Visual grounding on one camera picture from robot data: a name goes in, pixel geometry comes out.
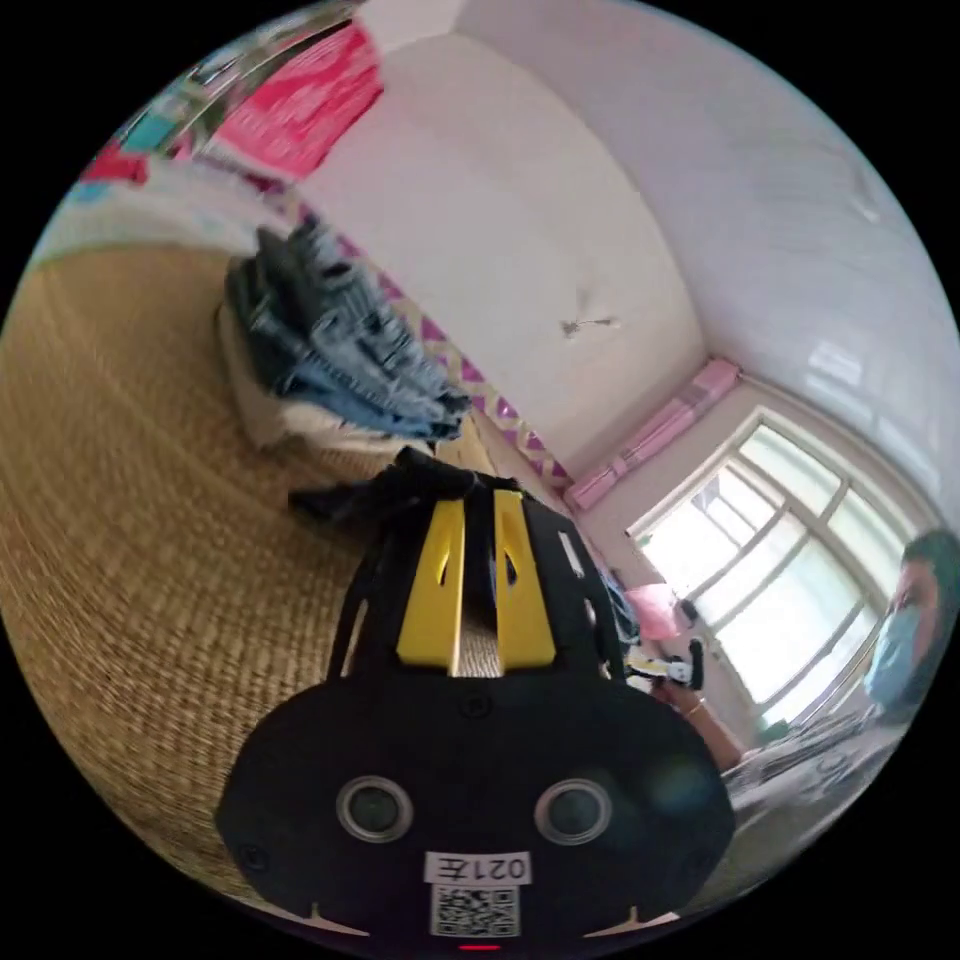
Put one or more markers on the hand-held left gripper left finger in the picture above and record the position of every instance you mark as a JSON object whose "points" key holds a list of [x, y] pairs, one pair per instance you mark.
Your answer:
{"points": [[429, 600]]}

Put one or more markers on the pink curtain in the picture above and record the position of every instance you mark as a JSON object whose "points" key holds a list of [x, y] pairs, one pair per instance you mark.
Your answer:
{"points": [[652, 439]]}

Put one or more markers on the person's body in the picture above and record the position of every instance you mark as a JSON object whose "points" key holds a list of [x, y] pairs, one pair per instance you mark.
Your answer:
{"points": [[911, 637]]}

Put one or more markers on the black jeans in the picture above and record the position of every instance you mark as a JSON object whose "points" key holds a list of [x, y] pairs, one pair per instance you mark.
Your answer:
{"points": [[409, 484]]}

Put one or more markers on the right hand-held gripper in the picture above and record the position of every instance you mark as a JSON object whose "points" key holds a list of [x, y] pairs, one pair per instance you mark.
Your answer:
{"points": [[664, 667]]}

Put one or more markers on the pink bag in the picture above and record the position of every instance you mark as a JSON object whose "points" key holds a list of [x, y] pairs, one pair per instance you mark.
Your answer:
{"points": [[649, 609]]}

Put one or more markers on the person's right hand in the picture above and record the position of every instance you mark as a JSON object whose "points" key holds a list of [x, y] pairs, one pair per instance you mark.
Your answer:
{"points": [[666, 694]]}

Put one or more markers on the window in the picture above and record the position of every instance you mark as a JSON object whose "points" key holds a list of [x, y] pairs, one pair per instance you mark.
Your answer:
{"points": [[780, 577]]}

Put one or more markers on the person's right forearm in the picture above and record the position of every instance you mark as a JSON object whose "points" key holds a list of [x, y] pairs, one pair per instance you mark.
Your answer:
{"points": [[711, 735]]}

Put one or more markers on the pile of clothes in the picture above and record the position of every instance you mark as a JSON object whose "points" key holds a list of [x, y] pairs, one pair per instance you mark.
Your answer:
{"points": [[337, 352]]}

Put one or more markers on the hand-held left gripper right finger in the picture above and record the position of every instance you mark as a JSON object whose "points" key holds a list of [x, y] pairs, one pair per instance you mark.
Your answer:
{"points": [[525, 607]]}

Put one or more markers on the bed with woven mat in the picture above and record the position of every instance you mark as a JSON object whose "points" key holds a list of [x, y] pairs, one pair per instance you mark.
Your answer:
{"points": [[150, 525]]}

